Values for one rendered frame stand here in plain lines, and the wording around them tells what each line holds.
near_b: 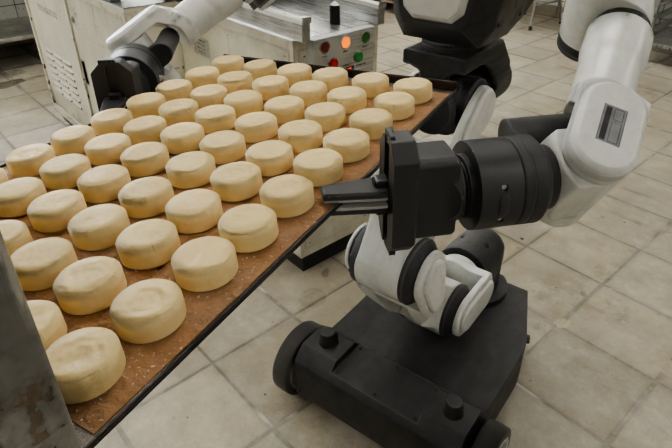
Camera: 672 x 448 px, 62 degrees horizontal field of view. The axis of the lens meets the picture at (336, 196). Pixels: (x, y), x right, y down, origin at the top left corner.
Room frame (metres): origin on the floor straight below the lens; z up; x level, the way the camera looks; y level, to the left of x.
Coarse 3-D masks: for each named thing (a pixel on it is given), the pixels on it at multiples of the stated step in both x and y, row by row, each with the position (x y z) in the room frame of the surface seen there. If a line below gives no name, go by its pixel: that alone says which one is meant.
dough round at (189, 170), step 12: (180, 156) 0.53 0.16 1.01; (192, 156) 0.52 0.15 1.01; (204, 156) 0.52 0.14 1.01; (168, 168) 0.50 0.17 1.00; (180, 168) 0.50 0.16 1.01; (192, 168) 0.50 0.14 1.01; (204, 168) 0.50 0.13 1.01; (180, 180) 0.49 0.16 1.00; (192, 180) 0.49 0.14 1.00; (204, 180) 0.50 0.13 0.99
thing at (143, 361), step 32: (320, 192) 0.47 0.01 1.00; (288, 224) 0.42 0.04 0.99; (256, 256) 0.37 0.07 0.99; (224, 288) 0.33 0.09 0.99; (96, 320) 0.31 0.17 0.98; (192, 320) 0.30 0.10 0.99; (128, 352) 0.27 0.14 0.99; (160, 352) 0.27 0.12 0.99; (128, 384) 0.24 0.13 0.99; (96, 416) 0.22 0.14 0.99
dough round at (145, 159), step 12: (144, 144) 0.56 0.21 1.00; (156, 144) 0.56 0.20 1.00; (120, 156) 0.54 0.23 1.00; (132, 156) 0.53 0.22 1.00; (144, 156) 0.53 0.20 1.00; (156, 156) 0.53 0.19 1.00; (168, 156) 0.55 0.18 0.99; (132, 168) 0.52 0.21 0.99; (144, 168) 0.52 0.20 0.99; (156, 168) 0.53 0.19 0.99
